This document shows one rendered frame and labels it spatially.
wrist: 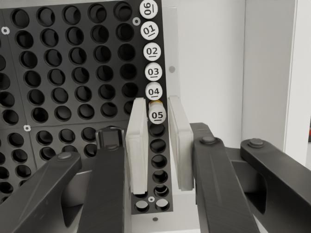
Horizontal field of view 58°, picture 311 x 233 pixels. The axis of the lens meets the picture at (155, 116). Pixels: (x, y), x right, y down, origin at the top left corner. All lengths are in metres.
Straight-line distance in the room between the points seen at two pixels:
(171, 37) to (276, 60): 0.09
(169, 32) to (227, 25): 0.06
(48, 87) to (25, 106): 0.02
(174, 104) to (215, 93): 0.13
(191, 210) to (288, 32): 0.19
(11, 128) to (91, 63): 0.08
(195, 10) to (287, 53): 0.10
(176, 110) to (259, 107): 0.12
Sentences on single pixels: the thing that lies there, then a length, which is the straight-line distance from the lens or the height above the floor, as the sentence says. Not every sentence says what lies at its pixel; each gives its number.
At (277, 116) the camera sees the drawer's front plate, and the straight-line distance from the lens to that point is 0.23.
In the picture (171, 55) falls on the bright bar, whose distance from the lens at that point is 0.26.
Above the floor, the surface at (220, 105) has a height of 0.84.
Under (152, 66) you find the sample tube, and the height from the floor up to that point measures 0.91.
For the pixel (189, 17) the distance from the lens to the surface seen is 0.28.
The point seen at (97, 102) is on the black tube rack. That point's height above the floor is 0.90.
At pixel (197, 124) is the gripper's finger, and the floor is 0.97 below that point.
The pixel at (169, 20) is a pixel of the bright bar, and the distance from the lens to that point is 0.26.
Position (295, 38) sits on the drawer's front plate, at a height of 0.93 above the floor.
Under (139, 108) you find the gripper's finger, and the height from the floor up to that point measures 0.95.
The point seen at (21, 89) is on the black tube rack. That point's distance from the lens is 0.23.
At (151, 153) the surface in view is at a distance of 0.23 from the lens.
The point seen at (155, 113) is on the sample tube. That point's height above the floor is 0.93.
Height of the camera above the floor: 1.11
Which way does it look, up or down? 72 degrees down
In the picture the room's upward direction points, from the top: 174 degrees clockwise
